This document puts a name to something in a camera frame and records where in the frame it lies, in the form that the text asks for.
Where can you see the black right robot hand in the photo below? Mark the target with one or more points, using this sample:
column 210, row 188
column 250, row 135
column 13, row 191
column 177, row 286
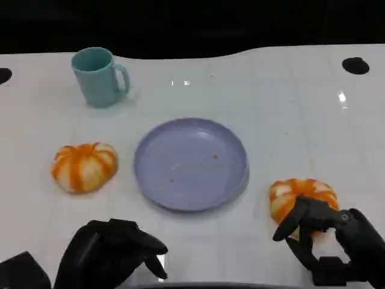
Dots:
column 361, row 241

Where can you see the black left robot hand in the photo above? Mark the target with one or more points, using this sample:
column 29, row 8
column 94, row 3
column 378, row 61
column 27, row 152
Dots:
column 99, row 253

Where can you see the orange and white bread roll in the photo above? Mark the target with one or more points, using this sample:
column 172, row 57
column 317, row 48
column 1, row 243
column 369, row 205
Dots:
column 84, row 168
column 300, row 188

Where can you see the lilac plate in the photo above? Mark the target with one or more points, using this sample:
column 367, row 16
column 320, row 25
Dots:
column 189, row 165

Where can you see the pale green mug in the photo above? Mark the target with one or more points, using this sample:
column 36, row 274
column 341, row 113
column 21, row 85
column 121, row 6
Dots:
column 96, row 84

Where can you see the black table grommet hole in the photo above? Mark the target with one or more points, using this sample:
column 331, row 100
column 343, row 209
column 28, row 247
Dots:
column 4, row 76
column 355, row 65

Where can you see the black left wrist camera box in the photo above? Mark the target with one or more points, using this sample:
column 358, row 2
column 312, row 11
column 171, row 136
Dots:
column 21, row 271

